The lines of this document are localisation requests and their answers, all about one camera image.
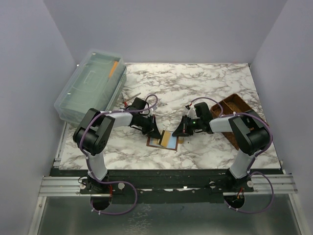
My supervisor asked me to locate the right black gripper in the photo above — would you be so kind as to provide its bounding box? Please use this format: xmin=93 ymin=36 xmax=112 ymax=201
xmin=173 ymin=115 xmax=203 ymax=137

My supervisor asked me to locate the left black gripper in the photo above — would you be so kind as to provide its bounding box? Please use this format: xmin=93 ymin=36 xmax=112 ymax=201
xmin=136 ymin=115 xmax=162 ymax=140

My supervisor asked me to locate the brown leather card holder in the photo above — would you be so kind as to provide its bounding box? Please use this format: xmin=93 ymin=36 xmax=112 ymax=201
xmin=146 ymin=130 xmax=184 ymax=151

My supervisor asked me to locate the gold VIP credit card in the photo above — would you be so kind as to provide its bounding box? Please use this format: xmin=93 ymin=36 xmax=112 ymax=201
xmin=149 ymin=138 xmax=159 ymax=145

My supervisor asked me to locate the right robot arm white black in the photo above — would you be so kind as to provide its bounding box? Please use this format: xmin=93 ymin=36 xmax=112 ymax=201
xmin=172 ymin=102 xmax=273 ymax=192

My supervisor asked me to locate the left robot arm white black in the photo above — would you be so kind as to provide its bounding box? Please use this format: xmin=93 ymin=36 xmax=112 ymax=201
xmin=73 ymin=94 xmax=161 ymax=193

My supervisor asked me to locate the brown woven wicker tray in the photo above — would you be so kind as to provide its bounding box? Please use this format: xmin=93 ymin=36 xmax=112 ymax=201
xmin=210 ymin=93 xmax=269 ymax=151

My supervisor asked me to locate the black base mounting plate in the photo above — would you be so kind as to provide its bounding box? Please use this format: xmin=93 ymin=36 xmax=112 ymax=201
xmin=80 ymin=169 xmax=253 ymax=204

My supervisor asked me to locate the clear plastic storage box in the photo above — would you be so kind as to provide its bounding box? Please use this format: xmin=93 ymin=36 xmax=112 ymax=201
xmin=54 ymin=50 xmax=127 ymax=126

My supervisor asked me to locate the orange pencil in box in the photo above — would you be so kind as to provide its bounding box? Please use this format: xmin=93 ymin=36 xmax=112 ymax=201
xmin=108 ymin=61 xmax=119 ymax=78

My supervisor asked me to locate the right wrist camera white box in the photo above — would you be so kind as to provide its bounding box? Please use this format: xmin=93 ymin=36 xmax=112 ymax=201
xmin=187 ymin=109 xmax=197 ymax=119

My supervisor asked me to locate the aluminium rail frame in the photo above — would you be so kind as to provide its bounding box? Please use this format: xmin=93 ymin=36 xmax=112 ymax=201
xmin=29 ymin=165 xmax=310 ymax=235

